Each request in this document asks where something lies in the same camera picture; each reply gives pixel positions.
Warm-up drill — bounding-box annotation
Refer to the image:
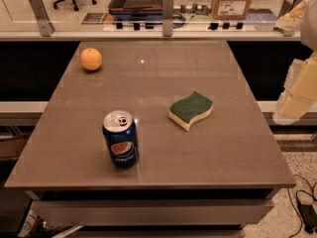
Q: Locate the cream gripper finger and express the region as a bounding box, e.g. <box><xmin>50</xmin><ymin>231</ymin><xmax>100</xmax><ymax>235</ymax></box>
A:
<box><xmin>275</xmin><ymin>0</ymin><xmax>309</xmax><ymax>31</ymax></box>
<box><xmin>272</xmin><ymin>56</ymin><xmax>317</xmax><ymax>125</ymax></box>

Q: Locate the blue pepsi can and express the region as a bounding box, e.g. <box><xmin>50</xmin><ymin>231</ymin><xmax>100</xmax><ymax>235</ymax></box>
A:
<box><xmin>102</xmin><ymin>110</ymin><xmax>139</xmax><ymax>168</ymax></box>

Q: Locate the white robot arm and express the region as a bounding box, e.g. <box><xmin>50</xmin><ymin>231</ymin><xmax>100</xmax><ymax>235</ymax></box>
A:
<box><xmin>272</xmin><ymin>0</ymin><xmax>317</xmax><ymax>125</ymax></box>

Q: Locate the cardboard box with label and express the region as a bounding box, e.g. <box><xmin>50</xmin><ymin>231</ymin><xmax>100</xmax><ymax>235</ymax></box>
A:
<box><xmin>212</xmin><ymin>0</ymin><xmax>252</xmax><ymax>20</ymax></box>

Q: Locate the green yellow sponge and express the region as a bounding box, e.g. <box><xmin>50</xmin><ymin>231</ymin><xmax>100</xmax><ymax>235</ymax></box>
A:
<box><xmin>168</xmin><ymin>91</ymin><xmax>213</xmax><ymax>131</ymax></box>

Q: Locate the orange fruit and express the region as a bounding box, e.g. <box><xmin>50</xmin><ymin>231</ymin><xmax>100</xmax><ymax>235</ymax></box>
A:
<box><xmin>80</xmin><ymin>48</ymin><xmax>102</xmax><ymax>71</ymax></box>

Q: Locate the table drawer base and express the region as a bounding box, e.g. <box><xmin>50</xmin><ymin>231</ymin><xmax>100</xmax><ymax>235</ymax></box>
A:
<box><xmin>31</xmin><ymin>199</ymin><xmax>273</xmax><ymax>232</ymax></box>

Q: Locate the black power adapter with cable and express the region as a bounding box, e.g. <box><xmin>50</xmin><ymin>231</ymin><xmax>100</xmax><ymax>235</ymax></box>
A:
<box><xmin>287</xmin><ymin>175</ymin><xmax>317</xmax><ymax>238</ymax></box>

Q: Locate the middle metal railing post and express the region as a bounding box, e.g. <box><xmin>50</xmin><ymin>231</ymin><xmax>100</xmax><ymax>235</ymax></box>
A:
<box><xmin>162</xmin><ymin>0</ymin><xmax>174</xmax><ymax>37</ymax></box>

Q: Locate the left metal railing post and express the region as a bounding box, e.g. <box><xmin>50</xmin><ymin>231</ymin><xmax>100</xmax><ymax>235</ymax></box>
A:
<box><xmin>28</xmin><ymin>0</ymin><xmax>54</xmax><ymax>37</ymax></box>

